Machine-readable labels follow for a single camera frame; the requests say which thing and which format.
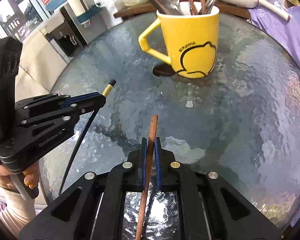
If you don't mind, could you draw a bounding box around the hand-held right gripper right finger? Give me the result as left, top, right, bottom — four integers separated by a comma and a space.
154, 136, 283, 240

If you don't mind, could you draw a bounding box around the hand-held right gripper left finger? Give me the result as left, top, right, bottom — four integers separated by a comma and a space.
19, 137, 148, 240

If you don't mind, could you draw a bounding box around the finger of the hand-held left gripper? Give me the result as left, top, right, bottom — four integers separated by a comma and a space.
35, 92, 107, 104
14, 94, 107, 133

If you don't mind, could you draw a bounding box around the black chopstick with gold end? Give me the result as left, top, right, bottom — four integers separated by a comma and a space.
59, 79, 117, 195

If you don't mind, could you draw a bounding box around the yellow mug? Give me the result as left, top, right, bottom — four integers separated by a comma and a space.
138, 6, 220, 78

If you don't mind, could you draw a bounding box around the person's left hand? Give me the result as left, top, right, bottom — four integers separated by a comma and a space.
0, 162, 40, 193

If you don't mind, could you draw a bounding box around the beige canvas cover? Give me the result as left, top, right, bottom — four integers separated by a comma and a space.
15, 25, 73, 93

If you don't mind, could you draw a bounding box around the grey water dispenser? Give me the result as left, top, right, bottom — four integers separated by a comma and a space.
40, 5, 90, 58

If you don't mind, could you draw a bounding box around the aluminium sliding window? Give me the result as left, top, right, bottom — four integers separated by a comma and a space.
0, 0, 44, 41

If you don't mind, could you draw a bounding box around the wooden side counter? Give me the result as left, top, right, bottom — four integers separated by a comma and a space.
113, 0, 250, 20

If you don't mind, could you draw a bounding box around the purple floral cloth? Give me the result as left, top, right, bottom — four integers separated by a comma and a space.
247, 0, 300, 230

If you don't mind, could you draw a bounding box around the white cup dispenser teal bracket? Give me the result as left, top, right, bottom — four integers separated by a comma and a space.
66, 0, 103, 28

